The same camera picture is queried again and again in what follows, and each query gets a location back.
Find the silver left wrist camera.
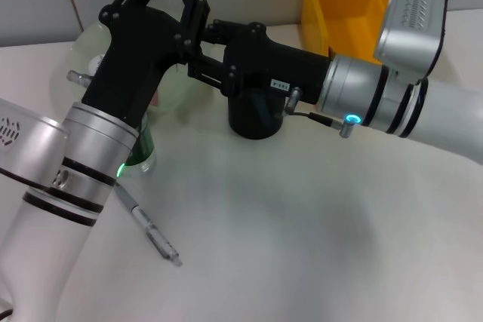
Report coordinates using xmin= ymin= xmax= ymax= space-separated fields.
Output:
xmin=0 ymin=98 xmax=72 ymax=192

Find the clear water bottle green label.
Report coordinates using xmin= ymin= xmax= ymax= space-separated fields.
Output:
xmin=88 ymin=54 xmax=157 ymax=176

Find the grey white pen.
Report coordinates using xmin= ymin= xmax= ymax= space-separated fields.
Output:
xmin=112 ymin=182 xmax=184 ymax=267

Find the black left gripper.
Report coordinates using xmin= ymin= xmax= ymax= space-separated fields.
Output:
xmin=81 ymin=0 xmax=211 ymax=127

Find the black mesh cup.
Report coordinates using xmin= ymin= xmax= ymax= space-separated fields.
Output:
xmin=226 ymin=86 xmax=288 ymax=140

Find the silver connector stub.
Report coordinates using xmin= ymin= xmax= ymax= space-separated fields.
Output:
xmin=66 ymin=70 xmax=91 ymax=87

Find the translucent green fruit bowl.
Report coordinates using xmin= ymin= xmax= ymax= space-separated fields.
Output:
xmin=69 ymin=20 xmax=218 ymax=114

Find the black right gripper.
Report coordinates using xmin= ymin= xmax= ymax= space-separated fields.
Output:
xmin=187 ymin=18 xmax=334 ymax=106

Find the grey right gripper cable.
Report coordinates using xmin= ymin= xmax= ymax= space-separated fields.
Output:
xmin=281 ymin=87 xmax=352 ymax=127

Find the right wrist camera housing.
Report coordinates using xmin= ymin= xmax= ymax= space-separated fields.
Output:
xmin=372 ymin=0 xmax=449 ymax=84

